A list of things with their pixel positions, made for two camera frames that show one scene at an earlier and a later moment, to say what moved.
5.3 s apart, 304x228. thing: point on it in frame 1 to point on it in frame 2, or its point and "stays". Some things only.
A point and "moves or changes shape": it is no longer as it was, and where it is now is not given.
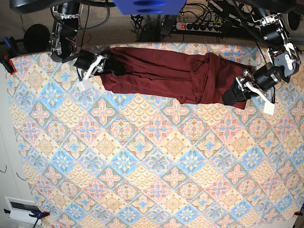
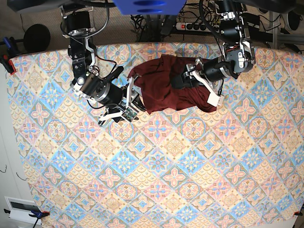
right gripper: [245, 81] to [196, 68]
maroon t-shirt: [201, 78] moves or changes shape
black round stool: [36, 38] stays
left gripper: [110, 64] to [128, 112]
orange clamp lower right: [298, 213] stays
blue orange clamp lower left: [39, 214] stays
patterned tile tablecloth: [120, 156] stays
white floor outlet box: [23, 210] stays
